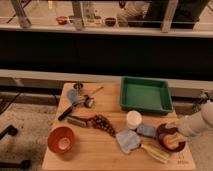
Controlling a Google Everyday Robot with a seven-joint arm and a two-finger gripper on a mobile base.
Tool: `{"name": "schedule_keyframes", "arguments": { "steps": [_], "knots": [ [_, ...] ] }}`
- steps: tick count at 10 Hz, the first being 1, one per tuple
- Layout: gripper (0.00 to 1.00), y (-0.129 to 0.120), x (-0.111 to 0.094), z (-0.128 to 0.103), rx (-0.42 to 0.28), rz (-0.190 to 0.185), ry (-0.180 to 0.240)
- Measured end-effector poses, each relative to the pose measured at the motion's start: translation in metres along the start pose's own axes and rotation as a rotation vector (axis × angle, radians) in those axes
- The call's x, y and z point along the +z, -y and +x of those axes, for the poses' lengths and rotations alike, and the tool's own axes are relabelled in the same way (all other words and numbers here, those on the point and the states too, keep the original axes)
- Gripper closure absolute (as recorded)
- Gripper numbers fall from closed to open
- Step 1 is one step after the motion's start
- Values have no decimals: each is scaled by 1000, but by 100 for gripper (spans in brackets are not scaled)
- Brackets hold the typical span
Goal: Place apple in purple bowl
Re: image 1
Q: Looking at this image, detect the green plastic tray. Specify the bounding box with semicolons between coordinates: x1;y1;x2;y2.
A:
120;76;173;115

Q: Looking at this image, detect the orange bowl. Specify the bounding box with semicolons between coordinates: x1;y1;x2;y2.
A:
47;126;75;154

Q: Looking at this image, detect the dark purple bowl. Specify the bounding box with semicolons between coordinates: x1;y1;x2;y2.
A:
156;124;186;152

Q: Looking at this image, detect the dark bowl in background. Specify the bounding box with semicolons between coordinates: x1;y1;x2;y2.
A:
105;17;116;27

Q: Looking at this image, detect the light blue cloth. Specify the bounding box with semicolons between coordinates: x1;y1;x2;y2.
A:
116;130;141;154

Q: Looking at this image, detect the red bowl in background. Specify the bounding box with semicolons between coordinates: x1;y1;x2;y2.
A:
56;16;68;25

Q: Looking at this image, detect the wooden handled spoon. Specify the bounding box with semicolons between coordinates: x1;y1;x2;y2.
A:
84;86;103;108

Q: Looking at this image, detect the blue sponge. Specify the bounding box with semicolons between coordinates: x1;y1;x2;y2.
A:
136;124;156;138

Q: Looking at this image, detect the apple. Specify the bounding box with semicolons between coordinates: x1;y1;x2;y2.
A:
163;133;185;150

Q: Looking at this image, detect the black handled knife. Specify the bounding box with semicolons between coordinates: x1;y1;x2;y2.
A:
58;89;78;121

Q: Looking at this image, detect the white cup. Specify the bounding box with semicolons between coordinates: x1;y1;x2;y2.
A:
126;110;142;130

